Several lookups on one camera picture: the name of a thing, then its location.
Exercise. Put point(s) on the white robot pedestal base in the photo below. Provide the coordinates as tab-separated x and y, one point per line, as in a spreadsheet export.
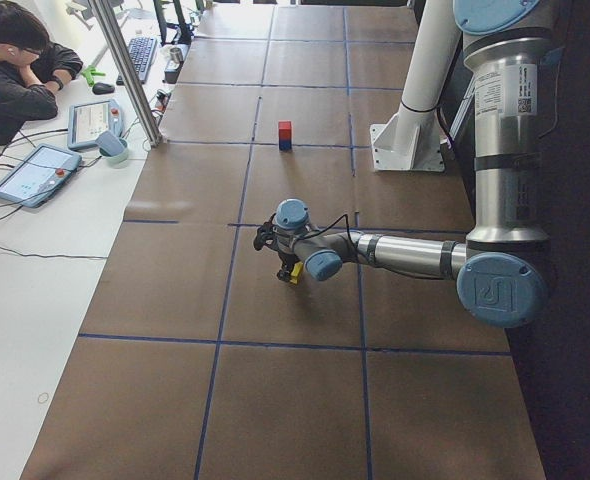
410	140

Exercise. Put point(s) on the blue teach pendant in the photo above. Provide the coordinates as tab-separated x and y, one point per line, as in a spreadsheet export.
87	121
39	175

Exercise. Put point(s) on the metal cup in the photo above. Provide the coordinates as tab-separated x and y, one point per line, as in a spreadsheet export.
176	55

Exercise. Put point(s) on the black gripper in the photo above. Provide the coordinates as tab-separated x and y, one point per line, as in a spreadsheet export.
286	258

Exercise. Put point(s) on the black control cabinet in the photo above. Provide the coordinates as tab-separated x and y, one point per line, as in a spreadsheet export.
552	354

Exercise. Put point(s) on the yellow wooden block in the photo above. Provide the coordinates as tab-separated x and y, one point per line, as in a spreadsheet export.
295	273

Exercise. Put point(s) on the black computer mouse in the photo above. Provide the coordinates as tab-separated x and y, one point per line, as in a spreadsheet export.
100	88

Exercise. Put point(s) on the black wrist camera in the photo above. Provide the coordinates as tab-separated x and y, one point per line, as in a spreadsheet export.
265	236

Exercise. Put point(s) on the red wooden block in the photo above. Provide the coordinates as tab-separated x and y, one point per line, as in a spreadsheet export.
285	131

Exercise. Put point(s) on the light green bowl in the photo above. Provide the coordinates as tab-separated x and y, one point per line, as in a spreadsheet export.
113	149

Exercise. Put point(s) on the near blue teach pendant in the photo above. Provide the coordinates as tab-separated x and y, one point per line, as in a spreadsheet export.
39	175

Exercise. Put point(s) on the blue wooden block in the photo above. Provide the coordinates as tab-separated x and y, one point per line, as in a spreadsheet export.
285	145

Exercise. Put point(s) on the person in black jacket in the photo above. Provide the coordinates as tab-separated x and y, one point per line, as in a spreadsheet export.
33	69

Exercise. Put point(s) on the black keyboard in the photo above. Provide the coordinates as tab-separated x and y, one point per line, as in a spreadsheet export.
142	51

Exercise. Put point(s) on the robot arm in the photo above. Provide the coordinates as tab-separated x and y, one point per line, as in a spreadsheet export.
500	270

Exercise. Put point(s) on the aluminium frame post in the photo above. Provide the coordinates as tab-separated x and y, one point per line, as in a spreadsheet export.
111	30

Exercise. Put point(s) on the white side desk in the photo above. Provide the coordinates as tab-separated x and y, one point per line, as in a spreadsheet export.
51	259

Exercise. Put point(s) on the far blue teach pendant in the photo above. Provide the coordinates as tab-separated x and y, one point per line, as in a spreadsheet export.
87	121

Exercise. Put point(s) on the green hand tool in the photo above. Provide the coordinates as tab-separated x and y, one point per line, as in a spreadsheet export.
90	73

